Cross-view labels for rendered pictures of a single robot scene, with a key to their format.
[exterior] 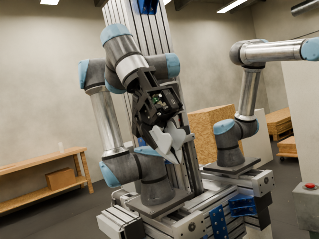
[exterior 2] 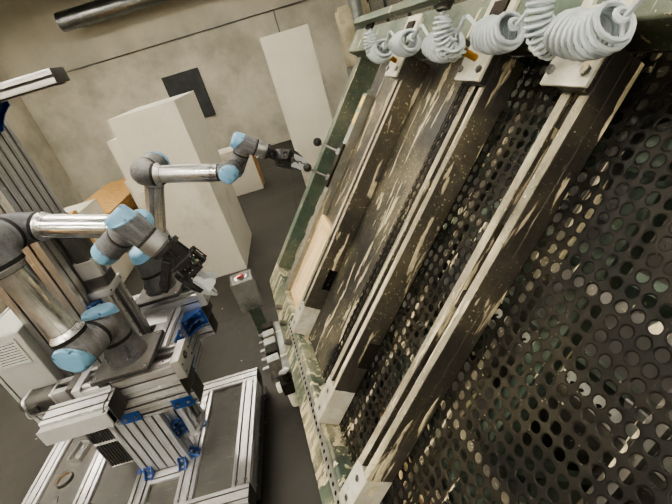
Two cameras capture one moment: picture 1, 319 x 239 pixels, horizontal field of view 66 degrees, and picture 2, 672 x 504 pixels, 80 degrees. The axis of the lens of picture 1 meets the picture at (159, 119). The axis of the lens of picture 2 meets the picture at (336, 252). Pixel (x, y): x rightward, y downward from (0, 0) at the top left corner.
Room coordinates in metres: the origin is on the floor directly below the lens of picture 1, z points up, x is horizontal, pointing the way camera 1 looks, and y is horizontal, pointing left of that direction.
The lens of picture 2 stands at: (-0.42, 0.64, 1.89)
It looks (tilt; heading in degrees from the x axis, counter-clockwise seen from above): 28 degrees down; 305
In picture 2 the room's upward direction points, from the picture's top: 17 degrees counter-clockwise
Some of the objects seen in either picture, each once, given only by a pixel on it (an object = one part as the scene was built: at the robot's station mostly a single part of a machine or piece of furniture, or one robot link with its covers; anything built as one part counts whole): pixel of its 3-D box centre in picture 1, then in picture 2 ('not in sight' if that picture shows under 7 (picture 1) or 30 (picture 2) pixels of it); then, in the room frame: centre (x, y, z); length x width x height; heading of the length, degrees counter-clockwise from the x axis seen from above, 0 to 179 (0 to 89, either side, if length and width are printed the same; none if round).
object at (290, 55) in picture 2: not in sight; (307, 116); (2.63, -4.04, 1.03); 0.60 x 0.58 x 2.05; 124
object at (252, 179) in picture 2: not in sight; (240, 169); (4.33, -4.22, 0.36); 0.58 x 0.45 x 0.72; 34
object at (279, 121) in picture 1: (282, 121); (114, 206); (6.73, -3.31, 0.22); 2.46 x 1.04 x 0.44; 124
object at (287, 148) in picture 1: (298, 148); not in sight; (4.20, -2.25, 0.15); 0.61 x 0.51 x 0.31; 124
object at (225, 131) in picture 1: (226, 132); (146, 258); (1.33, -0.34, 1.20); 0.13 x 0.12 x 0.14; 115
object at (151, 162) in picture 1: (148, 160); (104, 323); (1.05, 0.08, 1.20); 0.13 x 0.12 x 0.14; 111
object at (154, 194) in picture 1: (155, 186); (121, 345); (1.05, 0.08, 1.09); 0.15 x 0.15 x 0.10
